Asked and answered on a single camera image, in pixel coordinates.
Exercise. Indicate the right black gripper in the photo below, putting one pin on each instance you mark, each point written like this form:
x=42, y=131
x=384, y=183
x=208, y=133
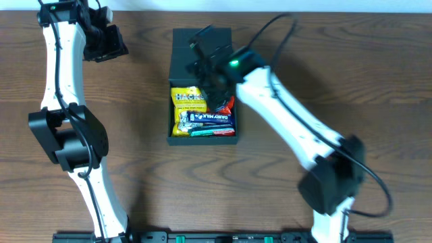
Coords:
x=206, y=64

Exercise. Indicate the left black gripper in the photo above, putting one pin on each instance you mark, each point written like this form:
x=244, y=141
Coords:
x=110, y=47

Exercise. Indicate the red Hacks candy bag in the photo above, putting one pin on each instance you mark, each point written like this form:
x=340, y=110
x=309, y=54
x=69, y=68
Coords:
x=227, y=110

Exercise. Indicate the yellow candy bag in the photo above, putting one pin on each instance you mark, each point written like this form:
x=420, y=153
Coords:
x=186, y=99

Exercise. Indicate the black gift box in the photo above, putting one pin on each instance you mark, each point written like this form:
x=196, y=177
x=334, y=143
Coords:
x=182, y=55

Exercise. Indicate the blue chocolate bar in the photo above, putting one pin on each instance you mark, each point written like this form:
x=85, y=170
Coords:
x=209, y=118

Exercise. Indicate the green candy bar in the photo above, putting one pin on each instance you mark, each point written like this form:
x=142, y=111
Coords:
x=217, y=130

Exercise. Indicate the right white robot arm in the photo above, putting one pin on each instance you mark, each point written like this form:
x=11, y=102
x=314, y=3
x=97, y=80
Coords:
x=334, y=165

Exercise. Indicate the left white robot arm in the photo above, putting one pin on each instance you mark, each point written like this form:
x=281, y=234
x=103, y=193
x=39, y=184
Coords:
x=69, y=133

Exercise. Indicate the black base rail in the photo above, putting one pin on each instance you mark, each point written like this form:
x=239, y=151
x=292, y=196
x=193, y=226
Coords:
x=164, y=237

